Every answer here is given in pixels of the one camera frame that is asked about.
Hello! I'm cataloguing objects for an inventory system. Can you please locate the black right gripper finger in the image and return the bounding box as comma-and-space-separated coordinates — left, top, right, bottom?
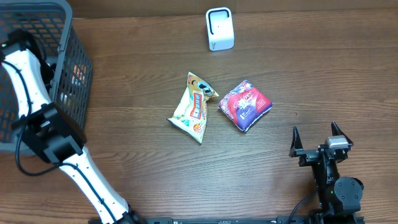
290, 126, 303, 150
331, 121, 353, 145

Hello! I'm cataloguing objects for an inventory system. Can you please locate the red purple pad package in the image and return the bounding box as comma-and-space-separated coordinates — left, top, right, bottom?
218, 80, 273, 133

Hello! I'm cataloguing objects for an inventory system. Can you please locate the yellow snack bag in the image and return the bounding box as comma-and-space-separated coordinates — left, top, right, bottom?
167, 72, 219, 144

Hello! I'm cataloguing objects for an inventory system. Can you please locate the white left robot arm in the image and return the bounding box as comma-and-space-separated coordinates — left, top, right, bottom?
1, 29, 145, 223

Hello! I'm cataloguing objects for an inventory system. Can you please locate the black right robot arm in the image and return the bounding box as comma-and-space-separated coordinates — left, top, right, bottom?
289, 122, 364, 223

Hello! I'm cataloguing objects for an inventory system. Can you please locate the white barcode scanner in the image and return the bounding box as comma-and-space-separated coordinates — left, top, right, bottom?
205, 7, 234, 52

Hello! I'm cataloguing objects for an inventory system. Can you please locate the grey plastic basket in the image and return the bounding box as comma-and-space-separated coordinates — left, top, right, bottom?
0, 0, 93, 156

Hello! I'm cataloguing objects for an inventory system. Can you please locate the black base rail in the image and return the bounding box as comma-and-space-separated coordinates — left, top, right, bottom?
88, 216, 365, 224

